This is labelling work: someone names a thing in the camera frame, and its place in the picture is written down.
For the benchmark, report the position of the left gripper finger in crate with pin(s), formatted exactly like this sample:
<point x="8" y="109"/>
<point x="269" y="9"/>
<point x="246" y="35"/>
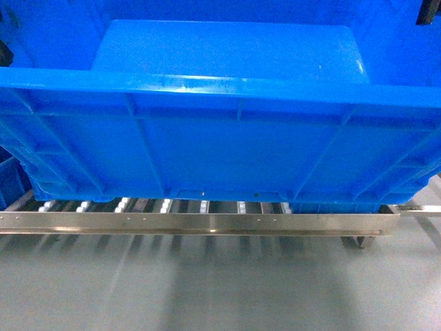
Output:
<point x="6" y="55"/>

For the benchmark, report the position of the metal roller shelf rack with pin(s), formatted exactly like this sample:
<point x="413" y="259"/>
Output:
<point x="128" y="216"/>

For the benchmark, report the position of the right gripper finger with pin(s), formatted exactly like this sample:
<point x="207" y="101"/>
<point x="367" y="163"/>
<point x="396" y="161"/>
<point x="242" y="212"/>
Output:
<point x="429" y="10"/>

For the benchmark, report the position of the large blue plastic crate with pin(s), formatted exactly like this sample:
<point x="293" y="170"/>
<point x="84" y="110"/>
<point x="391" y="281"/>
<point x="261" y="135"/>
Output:
<point x="299" y="101"/>

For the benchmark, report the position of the neighbouring blue box left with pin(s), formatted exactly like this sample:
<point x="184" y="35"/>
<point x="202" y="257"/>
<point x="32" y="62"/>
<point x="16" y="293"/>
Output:
<point x="14" y="182"/>

